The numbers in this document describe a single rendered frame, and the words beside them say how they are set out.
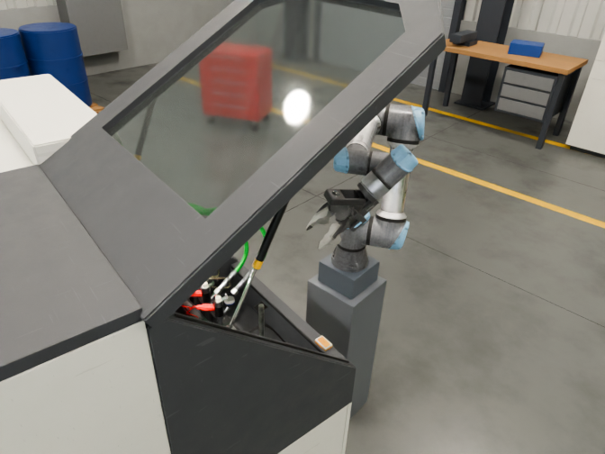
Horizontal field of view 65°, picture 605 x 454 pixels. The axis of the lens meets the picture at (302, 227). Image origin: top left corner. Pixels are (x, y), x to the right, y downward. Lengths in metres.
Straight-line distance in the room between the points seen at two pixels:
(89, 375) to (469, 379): 2.27
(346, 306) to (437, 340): 1.18
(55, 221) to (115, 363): 0.39
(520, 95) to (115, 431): 5.50
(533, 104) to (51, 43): 5.23
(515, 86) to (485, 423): 4.13
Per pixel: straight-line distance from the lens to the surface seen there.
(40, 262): 1.05
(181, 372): 1.02
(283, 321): 1.66
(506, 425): 2.75
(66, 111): 1.69
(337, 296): 1.95
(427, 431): 2.59
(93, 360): 0.91
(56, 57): 6.06
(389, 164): 1.31
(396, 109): 1.77
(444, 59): 7.62
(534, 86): 5.92
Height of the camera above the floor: 2.06
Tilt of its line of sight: 32 degrees down
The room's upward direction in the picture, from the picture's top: 2 degrees clockwise
